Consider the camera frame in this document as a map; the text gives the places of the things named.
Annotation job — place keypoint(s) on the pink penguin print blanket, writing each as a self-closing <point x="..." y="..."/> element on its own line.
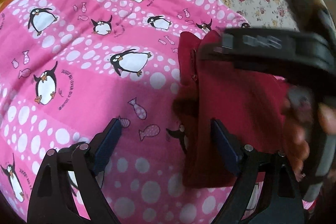
<point x="92" y="77"/>

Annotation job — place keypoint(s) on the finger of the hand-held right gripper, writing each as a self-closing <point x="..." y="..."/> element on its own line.
<point x="246" y="47"/>

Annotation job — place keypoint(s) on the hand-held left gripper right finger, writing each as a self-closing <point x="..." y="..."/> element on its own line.
<point x="225" y="146"/>

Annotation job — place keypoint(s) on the person's right hand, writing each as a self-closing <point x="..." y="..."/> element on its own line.
<point x="299" y="145"/>

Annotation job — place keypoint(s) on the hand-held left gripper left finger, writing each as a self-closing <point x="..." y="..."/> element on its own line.
<point x="108" y="142"/>

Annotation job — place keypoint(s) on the dark red fleece garment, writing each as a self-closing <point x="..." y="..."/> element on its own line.
<point x="236" y="98"/>

